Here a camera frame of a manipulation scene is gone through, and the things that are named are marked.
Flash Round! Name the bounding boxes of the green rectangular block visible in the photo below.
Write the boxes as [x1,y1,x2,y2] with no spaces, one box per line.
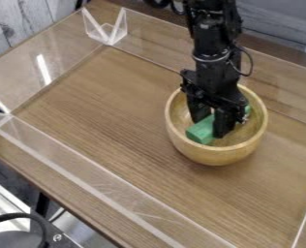
[185,105,253,145]

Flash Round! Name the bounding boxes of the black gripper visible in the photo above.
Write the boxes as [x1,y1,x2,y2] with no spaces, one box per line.
[181,52,249,139]

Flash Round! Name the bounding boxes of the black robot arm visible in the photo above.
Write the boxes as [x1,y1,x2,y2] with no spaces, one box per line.
[181,0,247,139]

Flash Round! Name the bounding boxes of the black cable loop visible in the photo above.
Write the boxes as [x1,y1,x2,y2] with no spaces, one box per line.
[0,212,51,248]

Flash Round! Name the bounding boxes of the light wooden bowl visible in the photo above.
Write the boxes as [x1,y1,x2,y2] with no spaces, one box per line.
[165,85,269,166]

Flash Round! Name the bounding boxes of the clear acrylic tray wall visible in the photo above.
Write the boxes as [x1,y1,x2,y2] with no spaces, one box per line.
[0,2,306,248]

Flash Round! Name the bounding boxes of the black table leg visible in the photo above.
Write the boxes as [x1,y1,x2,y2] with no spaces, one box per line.
[35,193,51,217]

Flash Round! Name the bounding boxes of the black metal bracket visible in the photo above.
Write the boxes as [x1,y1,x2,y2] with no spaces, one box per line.
[29,221,83,248]

